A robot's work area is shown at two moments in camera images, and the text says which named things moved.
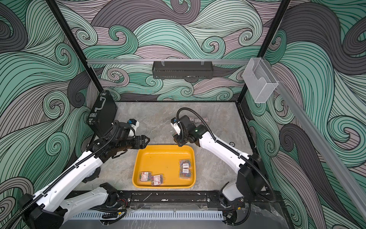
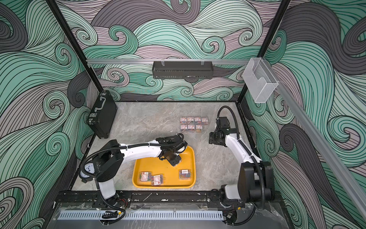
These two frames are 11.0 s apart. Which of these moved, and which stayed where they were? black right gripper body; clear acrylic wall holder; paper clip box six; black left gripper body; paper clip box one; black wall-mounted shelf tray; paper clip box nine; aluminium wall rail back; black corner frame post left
Moved: black left gripper body; black right gripper body; paper clip box nine
Stayed: paper clip box six; black wall-mounted shelf tray; clear acrylic wall holder; paper clip box one; aluminium wall rail back; black corner frame post left
